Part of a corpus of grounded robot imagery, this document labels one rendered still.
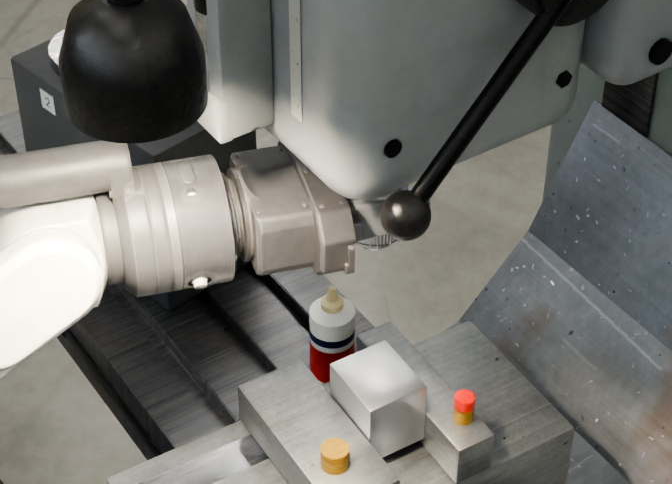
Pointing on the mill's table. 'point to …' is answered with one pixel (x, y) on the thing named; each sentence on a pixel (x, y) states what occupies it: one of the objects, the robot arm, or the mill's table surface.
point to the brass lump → (334, 456)
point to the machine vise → (215, 459)
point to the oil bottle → (330, 332)
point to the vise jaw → (305, 428)
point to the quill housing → (404, 74)
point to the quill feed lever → (495, 90)
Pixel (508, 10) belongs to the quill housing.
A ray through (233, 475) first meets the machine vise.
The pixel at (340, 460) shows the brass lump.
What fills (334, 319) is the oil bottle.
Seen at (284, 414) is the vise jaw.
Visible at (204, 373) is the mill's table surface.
